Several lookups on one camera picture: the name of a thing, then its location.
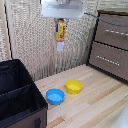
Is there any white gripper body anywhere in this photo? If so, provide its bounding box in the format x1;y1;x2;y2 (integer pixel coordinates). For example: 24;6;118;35
40;0;86;20

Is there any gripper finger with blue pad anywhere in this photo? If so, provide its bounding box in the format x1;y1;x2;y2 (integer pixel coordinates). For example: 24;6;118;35
64;18;70;25
54;18;59;39

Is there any yellow red granola bar box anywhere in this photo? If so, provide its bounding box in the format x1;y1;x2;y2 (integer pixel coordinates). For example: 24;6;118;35
55;18;67;52

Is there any brown drawer cabinet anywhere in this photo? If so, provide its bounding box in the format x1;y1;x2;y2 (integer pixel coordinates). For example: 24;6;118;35
86;9;128;85

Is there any yellow plastic bowl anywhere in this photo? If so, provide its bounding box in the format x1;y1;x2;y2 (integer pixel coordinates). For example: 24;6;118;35
64;79;84;95

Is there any blue plastic bowl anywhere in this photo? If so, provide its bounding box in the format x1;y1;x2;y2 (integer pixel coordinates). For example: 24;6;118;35
45;87;67;107

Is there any black fabric storage box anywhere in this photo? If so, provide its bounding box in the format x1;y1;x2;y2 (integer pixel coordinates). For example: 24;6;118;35
0;59;50;128

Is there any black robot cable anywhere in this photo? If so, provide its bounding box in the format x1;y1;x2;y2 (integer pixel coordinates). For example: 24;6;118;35
83;12;128;28

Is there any silver drawer handle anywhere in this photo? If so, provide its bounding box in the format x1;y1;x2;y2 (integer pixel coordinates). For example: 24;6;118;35
96;54;121;67
105;28;128;37

